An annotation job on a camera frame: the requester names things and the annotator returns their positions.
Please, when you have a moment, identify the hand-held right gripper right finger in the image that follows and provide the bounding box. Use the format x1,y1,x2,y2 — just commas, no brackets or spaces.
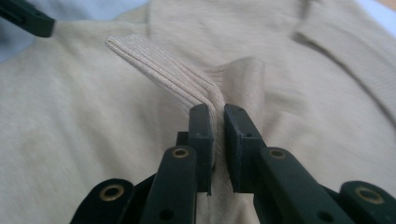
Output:
223,104,356,224

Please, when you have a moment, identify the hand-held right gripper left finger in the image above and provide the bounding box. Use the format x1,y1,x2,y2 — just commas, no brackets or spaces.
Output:
139,103,216,224

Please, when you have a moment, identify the beige knit sweater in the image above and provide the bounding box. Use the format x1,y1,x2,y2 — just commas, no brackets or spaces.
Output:
0,0,396,224

